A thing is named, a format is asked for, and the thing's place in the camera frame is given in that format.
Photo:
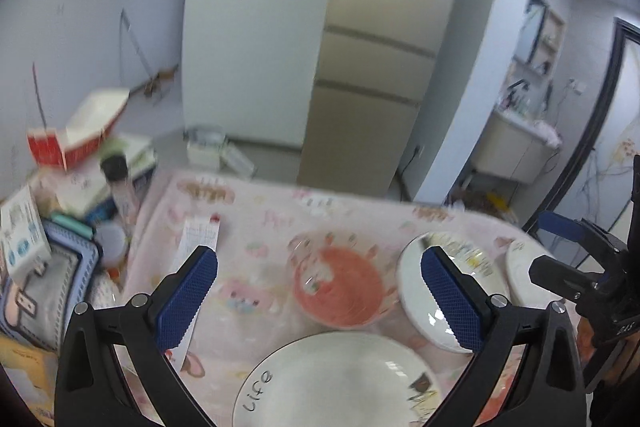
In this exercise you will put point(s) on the white box on floor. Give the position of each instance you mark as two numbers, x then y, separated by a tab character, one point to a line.
210	147

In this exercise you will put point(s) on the gold three-door refrigerator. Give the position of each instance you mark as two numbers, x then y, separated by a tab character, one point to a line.
375	62

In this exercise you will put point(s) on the white red paper leaflet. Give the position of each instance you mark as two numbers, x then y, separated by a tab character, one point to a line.
196	267

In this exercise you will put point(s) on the red white paper box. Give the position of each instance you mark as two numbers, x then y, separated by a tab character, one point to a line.
85	132

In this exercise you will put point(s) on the white plate with cartoon print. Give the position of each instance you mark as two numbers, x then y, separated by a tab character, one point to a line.
430	295

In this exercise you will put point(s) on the stack of books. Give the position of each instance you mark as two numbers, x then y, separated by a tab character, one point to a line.
84	187

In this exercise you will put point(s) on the beige bathroom vanity cabinet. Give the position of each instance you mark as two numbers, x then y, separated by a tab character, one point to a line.
514	148

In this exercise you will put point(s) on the plain white plate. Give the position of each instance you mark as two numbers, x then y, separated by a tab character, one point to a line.
519	258

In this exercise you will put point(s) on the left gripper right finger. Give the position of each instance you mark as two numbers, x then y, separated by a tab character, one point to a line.
547	389

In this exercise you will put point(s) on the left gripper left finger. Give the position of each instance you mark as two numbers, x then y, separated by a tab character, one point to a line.
91	389

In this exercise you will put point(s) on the pink cartoon tablecloth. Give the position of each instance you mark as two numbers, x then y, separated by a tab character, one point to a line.
250	312

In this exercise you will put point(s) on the white plate with life text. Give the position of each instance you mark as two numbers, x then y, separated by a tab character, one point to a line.
339	379

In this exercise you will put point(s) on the grey blue stitched bag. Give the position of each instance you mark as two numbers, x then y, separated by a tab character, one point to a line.
37	312

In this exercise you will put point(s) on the bathroom mirror cabinet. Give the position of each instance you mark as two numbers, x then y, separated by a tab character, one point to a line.
540	39

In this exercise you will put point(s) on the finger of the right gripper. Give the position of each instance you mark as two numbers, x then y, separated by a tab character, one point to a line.
581	232
565	281

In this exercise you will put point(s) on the white round jar lid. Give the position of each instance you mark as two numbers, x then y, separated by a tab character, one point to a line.
113	240

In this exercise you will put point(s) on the pink strawberry ceramic bowl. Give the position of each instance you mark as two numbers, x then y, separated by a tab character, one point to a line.
342	279

